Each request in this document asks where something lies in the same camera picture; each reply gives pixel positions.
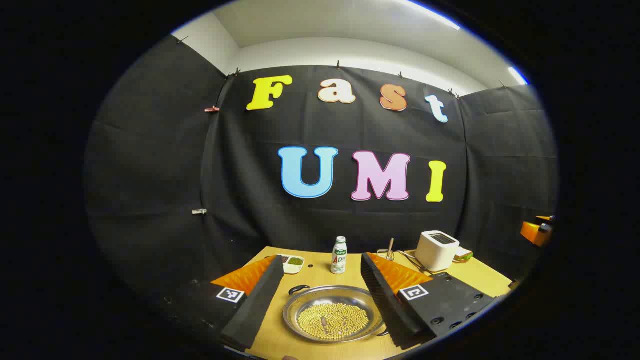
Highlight white drink bottle green label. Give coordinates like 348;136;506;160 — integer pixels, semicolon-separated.
330;236;348;275

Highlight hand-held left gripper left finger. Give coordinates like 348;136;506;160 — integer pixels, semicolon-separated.
160;255;286;353

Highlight white toaster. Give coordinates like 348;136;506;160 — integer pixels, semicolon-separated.
415;230;461;273

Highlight black backdrop cloth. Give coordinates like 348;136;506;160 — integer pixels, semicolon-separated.
82;35;558;321

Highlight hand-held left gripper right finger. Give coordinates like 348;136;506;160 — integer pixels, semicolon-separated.
361;252;501;351

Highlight black toaster cable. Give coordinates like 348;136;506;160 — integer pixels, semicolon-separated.
397;250;431;275

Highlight white divided dish of beans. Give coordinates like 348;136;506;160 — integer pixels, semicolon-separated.
277;255;306;275

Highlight pile of yellow soybeans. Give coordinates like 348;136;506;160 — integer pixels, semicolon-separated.
297;302;371;342

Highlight stainless steel pot black handles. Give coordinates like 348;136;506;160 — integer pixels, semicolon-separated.
282;284;390;345

